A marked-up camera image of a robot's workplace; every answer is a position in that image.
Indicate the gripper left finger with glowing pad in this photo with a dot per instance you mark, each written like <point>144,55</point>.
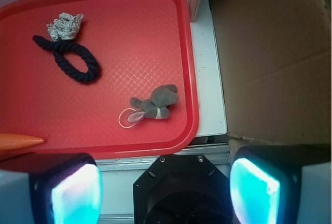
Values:
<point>50,188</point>

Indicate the dark blue rope toy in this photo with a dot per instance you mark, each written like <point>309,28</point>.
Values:
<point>63,31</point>

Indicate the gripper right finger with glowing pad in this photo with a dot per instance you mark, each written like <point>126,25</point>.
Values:
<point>282,184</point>

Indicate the orange toy carrot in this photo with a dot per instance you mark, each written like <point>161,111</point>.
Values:
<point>17,141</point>

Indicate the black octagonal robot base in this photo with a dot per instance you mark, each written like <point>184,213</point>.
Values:
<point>182,189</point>

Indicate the grey plush mouse toy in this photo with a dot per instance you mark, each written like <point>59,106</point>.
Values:
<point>156,107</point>

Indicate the brown cardboard box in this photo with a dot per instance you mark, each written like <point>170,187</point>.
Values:
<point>275,63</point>

